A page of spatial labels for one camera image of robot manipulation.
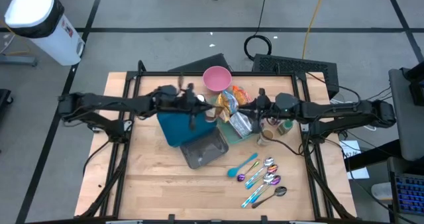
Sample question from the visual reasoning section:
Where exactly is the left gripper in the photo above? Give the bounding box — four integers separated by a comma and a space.
177, 82, 220, 131

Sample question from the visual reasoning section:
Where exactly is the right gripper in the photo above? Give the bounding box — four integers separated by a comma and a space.
238, 88, 278, 134

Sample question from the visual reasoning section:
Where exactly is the orange ramen packet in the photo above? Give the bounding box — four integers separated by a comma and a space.
231, 85, 253, 106

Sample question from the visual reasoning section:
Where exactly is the tan lid spice jar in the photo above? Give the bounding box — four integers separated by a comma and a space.
257, 128, 276, 148

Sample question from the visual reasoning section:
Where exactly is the green herb spice jar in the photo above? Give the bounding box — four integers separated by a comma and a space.
277, 119, 295, 136

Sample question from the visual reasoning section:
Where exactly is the silver spoon teal handle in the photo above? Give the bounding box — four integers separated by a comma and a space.
240, 172, 275, 209
244, 156, 275, 189

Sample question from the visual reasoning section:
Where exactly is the teal plastic spoon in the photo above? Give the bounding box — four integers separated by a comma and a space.
227, 152, 259, 178

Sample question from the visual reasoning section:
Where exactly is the light green plastic bin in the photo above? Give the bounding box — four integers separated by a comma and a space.
208, 94, 266, 145

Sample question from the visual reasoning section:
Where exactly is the pink bowl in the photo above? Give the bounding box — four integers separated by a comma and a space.
202, 65, 233, 93

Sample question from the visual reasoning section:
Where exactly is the blue plastic bin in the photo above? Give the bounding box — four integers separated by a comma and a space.
156, 97, 219, 148

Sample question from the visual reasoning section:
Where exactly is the grey translucent plastic bin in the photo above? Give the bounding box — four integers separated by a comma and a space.
180, 127, 230, 170

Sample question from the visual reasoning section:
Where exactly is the black computer tower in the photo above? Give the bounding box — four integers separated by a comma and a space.
168, 52, 232, 73

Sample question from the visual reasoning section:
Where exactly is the rainbow metal spoon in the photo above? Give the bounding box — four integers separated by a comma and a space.
247, 164, 279, 190

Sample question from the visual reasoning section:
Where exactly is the small iridescent purple spoon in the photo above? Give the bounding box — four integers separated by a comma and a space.
236, 160, 261, 182

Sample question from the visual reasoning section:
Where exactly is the purple metal spoon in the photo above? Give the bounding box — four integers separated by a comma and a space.
250, 174, 282, 204

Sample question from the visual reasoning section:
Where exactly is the dark steel spoon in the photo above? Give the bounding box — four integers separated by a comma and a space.
251, 186, 288, 209

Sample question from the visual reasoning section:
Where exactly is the white paper sheet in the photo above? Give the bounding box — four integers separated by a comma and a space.
338, 139, 371, 180

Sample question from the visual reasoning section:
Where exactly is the black desk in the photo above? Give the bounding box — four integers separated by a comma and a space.
343, 139, 424, 224

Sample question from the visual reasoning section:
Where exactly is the white computer mouse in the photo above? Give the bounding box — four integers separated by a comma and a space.
370, 182, 394, 201

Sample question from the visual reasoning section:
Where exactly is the black desk device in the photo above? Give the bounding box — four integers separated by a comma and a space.
400, 60, 424, 107

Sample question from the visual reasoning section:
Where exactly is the RGB backlit keyboard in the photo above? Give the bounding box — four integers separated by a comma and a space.
390, 172, 424, 215

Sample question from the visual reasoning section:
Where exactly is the white trash can black bag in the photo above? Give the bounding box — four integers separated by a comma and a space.
3, 0, 86, 67

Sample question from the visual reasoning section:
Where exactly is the grey metal stand base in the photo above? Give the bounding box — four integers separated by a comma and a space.
0, 53, 38, 68

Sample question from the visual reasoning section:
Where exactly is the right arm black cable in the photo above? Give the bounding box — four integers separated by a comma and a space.
260, 127, 311, 157

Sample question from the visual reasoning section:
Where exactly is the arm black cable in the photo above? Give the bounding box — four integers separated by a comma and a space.
260, 127, 311, 157
81, 138, 113, 177

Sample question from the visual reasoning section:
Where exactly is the black aluminium table frame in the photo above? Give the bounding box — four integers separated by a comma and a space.
74, 60, 358, 224

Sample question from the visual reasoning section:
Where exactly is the black coiled hanging cable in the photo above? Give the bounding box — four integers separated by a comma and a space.
243, 0, 273, 62

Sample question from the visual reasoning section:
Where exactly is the yellow hanging cable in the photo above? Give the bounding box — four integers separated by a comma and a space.
301, 0, 327, 60

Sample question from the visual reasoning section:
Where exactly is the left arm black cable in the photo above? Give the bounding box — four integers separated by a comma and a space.
81, 138, 113, 177

